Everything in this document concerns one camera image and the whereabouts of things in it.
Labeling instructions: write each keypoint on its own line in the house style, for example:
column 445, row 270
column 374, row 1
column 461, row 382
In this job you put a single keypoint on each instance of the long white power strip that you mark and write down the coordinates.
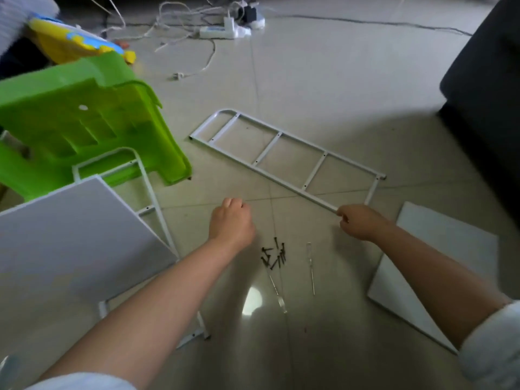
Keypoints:
column 219, row 30

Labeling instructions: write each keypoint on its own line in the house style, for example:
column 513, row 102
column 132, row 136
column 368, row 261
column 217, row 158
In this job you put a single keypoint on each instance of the person's left forearm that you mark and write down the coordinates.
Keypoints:
column 138, row 321

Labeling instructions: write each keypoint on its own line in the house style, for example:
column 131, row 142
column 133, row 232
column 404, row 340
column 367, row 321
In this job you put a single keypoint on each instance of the yellow plastic basket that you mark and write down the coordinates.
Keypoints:
column 73, row 40

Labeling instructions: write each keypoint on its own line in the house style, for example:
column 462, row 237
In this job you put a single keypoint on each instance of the person's right forearm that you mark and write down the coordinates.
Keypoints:
column 439, row 280

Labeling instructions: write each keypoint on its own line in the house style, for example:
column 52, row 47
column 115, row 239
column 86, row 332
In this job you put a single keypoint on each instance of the white metal frame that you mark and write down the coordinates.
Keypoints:
column 268, row 168
column 154, row 203

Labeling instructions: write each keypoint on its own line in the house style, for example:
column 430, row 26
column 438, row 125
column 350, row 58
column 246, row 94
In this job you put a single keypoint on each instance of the pile of black screws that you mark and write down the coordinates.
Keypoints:
column 275, row 254

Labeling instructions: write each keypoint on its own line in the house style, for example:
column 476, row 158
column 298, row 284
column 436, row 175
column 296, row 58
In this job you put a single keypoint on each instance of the person's right hand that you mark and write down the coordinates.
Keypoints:
column 361, row 221

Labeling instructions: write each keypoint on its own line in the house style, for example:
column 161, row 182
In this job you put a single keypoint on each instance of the grey textured furniture cover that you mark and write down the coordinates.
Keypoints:
column 20, row 20

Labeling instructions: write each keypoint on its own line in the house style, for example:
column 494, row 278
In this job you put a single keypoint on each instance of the grey sofa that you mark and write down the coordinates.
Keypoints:
column 487, row 93

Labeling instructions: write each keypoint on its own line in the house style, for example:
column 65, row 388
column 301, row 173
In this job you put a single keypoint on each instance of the green plastic stool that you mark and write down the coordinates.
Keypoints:
column 97, row 117

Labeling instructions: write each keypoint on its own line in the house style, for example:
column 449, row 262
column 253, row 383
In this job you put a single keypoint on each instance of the person's white shirt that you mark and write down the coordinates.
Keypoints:
column 496, row 345

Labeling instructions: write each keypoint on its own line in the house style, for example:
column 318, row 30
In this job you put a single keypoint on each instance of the white wooden board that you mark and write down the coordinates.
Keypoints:
column 73, row 239
column 455, row 239

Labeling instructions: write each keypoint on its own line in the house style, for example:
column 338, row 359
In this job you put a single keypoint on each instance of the person's left hand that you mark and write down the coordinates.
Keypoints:
column 231, row 223

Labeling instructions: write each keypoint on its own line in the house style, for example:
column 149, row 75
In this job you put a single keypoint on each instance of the white power strip with plugs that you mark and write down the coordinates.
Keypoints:
column 252, row 13

